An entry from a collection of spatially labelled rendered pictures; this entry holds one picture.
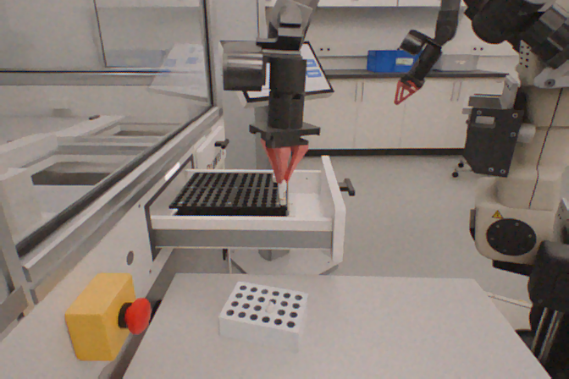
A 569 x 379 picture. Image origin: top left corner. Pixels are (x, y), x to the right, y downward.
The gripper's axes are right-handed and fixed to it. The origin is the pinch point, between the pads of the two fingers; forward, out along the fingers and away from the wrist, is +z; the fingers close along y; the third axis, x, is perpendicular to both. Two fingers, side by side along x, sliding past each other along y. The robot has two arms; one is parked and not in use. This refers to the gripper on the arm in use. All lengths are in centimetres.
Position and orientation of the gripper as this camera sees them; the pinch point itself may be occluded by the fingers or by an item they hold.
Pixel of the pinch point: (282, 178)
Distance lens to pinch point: 57.2
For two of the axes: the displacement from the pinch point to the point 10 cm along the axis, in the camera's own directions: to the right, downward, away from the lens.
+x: 5.0, 3.1, -8.1
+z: -0.5, 9.4, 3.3
